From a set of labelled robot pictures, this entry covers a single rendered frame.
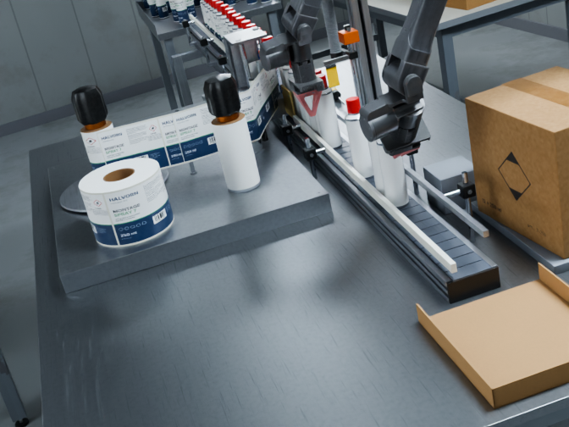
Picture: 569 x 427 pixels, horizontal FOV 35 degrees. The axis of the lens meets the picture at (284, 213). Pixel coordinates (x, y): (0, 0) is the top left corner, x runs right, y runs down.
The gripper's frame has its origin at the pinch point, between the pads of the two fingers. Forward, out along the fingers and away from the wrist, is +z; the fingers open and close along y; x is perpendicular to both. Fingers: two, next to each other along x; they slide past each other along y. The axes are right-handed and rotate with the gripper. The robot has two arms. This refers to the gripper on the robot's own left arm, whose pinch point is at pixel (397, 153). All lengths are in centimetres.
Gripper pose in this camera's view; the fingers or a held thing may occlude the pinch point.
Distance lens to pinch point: 195.9
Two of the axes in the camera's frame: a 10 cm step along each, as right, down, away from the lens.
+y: -9.3, 3.1, -1.7
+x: 3.5, 8.4, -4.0
